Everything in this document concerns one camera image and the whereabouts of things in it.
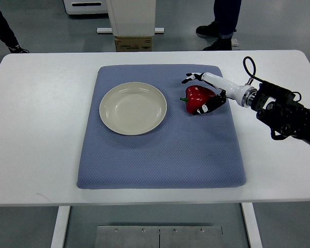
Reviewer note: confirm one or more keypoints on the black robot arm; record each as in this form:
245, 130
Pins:
275, 106

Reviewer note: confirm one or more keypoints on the blue fabric mat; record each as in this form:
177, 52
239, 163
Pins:
183, 152

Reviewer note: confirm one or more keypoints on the person legs in jeans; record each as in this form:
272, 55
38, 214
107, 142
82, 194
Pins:
226, 14

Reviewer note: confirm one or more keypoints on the white pedestal column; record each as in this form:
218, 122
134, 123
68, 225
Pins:
132, 18

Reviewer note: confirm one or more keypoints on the white machine base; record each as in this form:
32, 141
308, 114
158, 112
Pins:
77, 7

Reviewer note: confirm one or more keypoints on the cardboard box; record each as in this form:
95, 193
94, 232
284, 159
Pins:
133, 44

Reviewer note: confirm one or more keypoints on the person legs black trousers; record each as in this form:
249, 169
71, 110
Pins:
7, 36

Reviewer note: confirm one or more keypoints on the white table leg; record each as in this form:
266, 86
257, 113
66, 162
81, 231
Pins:
251, 225
60, 228

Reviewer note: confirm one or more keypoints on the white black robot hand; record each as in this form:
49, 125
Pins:
243, 95

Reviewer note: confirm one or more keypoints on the red bell pepper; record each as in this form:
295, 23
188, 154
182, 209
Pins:
195, 97

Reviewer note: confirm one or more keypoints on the white left table leg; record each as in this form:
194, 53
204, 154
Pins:
60, 228

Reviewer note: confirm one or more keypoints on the white right table leg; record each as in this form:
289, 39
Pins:
251, 225

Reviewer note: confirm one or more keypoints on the cream round plate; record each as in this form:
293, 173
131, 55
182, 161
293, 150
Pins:
133, 108

